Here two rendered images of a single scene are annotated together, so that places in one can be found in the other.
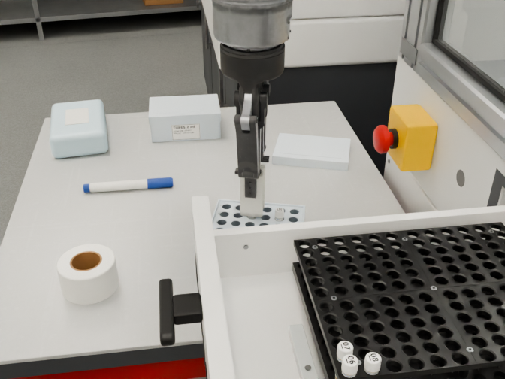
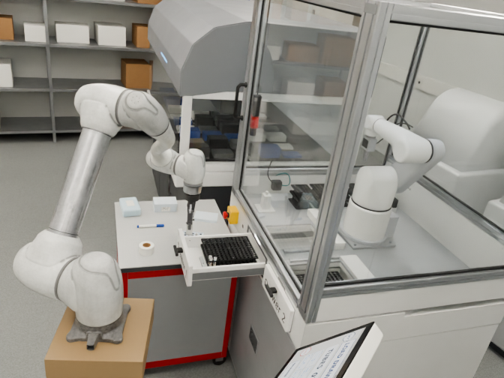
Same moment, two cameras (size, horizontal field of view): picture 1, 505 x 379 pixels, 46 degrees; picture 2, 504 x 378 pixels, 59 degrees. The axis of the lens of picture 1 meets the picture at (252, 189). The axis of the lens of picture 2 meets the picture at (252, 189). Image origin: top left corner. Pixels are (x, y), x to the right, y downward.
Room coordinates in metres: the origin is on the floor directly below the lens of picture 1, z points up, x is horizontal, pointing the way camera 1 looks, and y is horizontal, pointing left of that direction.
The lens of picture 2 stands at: (-1.24, 0.14, 2.02)
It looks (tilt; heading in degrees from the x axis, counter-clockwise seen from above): 26 degrees down; 347
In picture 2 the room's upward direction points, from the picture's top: 8 degrees clockwise
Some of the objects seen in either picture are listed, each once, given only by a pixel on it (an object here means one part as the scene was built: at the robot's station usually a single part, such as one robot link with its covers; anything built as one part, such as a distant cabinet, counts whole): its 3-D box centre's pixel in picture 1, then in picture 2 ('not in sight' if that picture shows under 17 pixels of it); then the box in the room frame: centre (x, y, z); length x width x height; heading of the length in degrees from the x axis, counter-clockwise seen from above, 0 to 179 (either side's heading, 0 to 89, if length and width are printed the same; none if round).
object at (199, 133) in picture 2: not in sight; (234, 96); (2.17, -0.38, 1.13); 1.78 x 1.14 x 0.45; 8
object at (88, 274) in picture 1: (88, 273); (146, 248); (0.57, 0.20, 0.78); 0.07 x 0.07 x 0.04
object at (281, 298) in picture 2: not in sight; (277, 295); (0.11, -0.33, 0.87); 0.29 x 0.02 x 0.11; 8
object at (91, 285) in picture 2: not in sight; (95, 284); (0.00, 0.34, 1.02); 0.18 x 0.16 x 0.22; 61
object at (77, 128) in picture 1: (79, 127); (130, 206); (0.97, 0.31, 0.78); 0.15 x 0.10 x 0.04; 14
